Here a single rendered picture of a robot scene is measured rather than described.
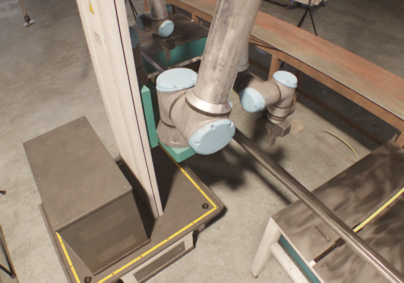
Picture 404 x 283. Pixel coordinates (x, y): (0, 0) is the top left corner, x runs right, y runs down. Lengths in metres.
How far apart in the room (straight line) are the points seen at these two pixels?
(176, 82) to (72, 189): 0.62
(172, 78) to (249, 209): 1.32
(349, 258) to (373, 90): 1.15
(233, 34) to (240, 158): 1.70
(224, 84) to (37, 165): 0.94
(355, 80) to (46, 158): 1.86
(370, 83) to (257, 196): 1.11
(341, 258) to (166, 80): 0.93
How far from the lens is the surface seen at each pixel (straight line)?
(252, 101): 0.98
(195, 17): 2.97
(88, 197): 1.19
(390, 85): 2.15
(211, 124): 0.82
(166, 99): 0.97
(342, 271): 1.21
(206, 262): 1.89
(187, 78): 0.98
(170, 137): 1.08
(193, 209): 1.68
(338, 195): 1.37
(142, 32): 2.58
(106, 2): 0.87
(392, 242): 1.36
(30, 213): 2.38
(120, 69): 0.96
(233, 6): 0.73
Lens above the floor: 1.77
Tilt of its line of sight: 44 degrees down
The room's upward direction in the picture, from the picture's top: straight up
